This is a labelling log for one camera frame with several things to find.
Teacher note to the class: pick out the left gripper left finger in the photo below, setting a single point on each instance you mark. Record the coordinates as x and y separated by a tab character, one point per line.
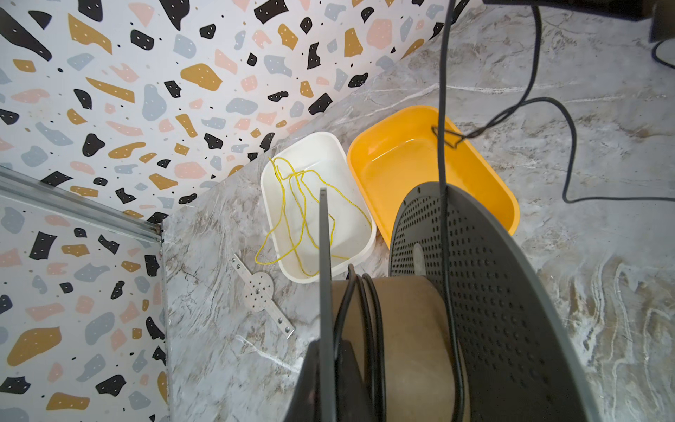
305	405

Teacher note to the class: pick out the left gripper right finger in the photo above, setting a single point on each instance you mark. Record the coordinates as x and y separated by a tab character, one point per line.
353	401

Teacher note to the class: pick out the grey cable spool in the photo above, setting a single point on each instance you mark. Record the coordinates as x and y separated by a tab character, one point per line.
460	329

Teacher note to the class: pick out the perforated metal plate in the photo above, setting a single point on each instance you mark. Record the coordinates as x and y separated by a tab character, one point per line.
259	296

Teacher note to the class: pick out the white rectangular tray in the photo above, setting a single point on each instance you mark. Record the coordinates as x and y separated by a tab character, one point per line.
291	185

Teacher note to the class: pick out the yellow rectangular tray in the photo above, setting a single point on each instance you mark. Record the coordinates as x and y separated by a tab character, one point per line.
399	153

